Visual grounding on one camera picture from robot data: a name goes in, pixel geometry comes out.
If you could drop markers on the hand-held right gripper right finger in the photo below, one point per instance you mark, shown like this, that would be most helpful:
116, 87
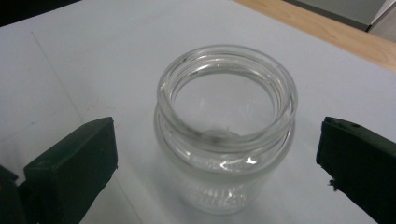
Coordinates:
361, 165

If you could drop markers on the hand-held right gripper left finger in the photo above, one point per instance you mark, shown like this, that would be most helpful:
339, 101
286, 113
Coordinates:
73, 168

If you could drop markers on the grey box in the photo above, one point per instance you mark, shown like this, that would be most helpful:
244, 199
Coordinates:
342, 11

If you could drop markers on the clear glass jar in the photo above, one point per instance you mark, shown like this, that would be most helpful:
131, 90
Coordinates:
224, 130

